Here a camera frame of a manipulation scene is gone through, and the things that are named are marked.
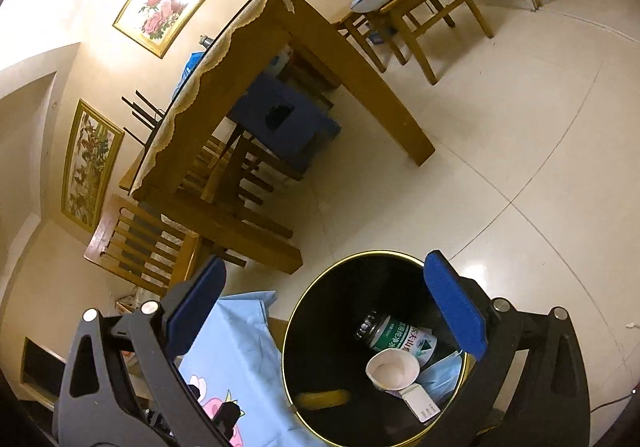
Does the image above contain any white green labelled bottle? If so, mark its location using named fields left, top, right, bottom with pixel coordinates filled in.
left=357, top=311, right=437, bottom=368

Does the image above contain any white carton box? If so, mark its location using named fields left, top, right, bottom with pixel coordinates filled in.
left=399, top=384, right=440, bottom=423

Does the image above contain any white paper cup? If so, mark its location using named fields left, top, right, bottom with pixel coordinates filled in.
left=366, top=349, right=420, bottom=392

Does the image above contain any blue plastic stool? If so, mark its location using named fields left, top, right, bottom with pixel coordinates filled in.
left=228, top=73, right=342, bottom=173

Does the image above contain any wooden dining table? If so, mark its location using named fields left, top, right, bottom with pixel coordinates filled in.
left=130, top=0, right=435, bottom=274

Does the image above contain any blue face mask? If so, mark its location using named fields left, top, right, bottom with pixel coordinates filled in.
left=416, top=352, right=463, bottom=405

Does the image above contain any wooden chair near table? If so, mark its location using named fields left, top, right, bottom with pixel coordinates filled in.
left=84, top=196, right=201, bottom=297

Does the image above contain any black round trash bin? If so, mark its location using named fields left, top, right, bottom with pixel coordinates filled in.
left=282, top=251, right=470, bottom=446

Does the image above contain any bird painting gold frame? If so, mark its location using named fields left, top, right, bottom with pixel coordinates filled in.
left=61, top=99, right=124, bottom=233

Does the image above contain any light blue cartoon tablecloth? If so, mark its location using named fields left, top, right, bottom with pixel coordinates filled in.
left=179, top=291, right=322, bottom=447

